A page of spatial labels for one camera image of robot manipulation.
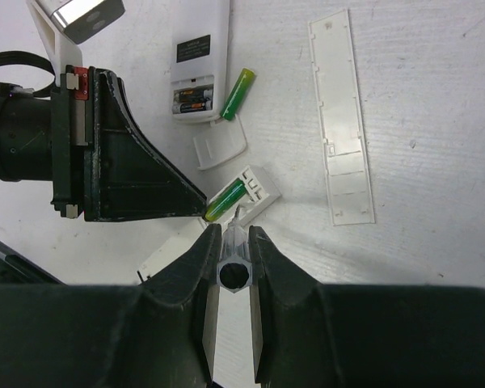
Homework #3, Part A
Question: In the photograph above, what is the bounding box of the black battery in remote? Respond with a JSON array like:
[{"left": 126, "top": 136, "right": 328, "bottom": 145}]
[
  {"left": 174, "top": 88, "right": 213, "bottom": 103},
  {"left": 172, "top": 100, "right": 212, "bottom": 114}
]

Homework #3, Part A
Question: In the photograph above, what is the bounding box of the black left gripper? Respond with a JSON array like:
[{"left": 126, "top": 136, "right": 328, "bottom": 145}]
[{"left": 0, "top": 51, "right": 206, "bottom": 221}]

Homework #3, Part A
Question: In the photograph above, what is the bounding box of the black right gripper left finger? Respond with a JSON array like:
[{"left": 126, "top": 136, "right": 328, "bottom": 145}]
[{"left": 0, "top": 226, "right": 221, "bottom": 387}]

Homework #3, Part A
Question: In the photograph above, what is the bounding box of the white plastic tray strip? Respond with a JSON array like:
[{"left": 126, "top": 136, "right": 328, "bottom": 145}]
[{"left": 308, "top": 9, "right": 375, "bottom": 226}]

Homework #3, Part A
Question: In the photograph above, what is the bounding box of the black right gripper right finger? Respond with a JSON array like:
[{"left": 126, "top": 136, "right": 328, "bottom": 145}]
[{"left": 249, "top": 227, "right": 485, "bottom": 387}]

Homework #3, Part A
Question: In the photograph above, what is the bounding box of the white battery cover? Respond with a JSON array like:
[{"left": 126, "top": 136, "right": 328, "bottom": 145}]
[{"left": 193, "top": 115, "right": 247, "bottom": 171}]

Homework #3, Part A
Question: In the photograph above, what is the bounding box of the green and white battery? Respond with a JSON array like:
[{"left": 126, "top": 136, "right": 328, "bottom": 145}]
[{"left": 204, "top": 179, "right": 247, "bottom": 222}]

